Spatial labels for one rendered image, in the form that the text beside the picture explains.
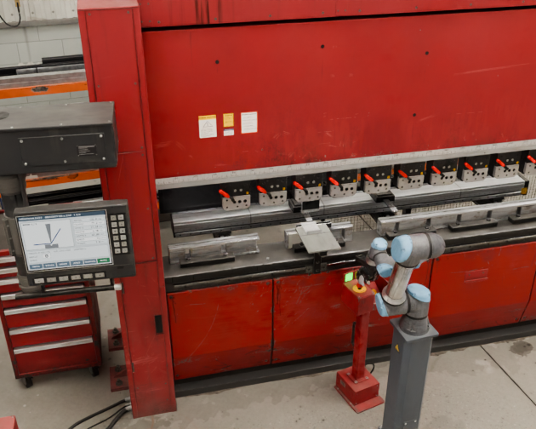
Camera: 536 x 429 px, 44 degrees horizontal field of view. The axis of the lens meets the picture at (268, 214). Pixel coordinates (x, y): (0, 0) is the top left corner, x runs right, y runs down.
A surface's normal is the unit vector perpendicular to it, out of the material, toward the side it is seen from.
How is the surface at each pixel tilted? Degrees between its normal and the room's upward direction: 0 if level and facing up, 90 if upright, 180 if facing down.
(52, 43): 90
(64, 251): 90
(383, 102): 90
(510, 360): 0
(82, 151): 90
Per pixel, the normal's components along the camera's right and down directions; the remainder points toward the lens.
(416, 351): 0.32, 0.47
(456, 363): 0.00, -0.87
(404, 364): -0.44, 0.44
